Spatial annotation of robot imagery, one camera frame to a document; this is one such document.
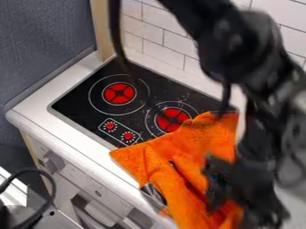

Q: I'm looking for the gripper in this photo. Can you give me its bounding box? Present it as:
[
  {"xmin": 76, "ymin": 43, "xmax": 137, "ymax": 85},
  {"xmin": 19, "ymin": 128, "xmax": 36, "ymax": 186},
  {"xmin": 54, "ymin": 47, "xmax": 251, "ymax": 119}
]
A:
[{"xmin": 201, "ymin": 157, "xmax": 292, "ymax": 229}]

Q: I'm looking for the orange cloth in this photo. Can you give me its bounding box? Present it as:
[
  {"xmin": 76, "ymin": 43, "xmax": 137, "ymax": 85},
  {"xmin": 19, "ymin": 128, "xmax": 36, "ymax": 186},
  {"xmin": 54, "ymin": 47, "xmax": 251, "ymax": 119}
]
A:
[{"xmin": 108, "ymin": 110, "xmax": 245, "ymax": 229}]

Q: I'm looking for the toy stove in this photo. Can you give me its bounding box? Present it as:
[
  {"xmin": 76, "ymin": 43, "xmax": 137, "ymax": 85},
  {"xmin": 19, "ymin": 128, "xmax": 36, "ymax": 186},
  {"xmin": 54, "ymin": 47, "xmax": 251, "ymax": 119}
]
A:
[{"xmin": 47, "ymin": 57, "xmax": 237, "ymax": 150}]

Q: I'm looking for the black cable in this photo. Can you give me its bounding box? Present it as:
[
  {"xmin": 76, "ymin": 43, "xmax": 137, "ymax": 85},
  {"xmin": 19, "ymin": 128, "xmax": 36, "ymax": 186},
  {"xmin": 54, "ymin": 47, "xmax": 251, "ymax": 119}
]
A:
[
  {"xmin": 0, "ymin": 168, "xmax": 58, "ymax": 229},
  {"xmin": 107, "ymin": 0, "xmax": 131, "ymax": 73}
]

